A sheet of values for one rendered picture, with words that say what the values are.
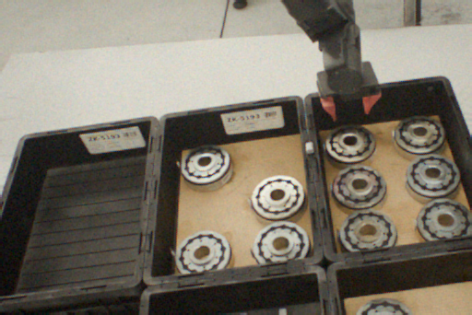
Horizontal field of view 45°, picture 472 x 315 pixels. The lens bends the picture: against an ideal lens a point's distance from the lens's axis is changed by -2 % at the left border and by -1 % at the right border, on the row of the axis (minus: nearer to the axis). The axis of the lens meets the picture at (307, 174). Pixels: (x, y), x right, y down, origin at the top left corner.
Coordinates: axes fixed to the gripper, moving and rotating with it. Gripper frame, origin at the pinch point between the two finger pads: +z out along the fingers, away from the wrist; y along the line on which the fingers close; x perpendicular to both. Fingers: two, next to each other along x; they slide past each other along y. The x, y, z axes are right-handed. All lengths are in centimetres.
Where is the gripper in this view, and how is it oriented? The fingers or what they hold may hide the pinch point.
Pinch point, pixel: (349, 112)
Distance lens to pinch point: 109.6
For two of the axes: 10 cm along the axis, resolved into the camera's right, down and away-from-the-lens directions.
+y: 9.7, -2.2, 0.3
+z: 1.2, 6.1, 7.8
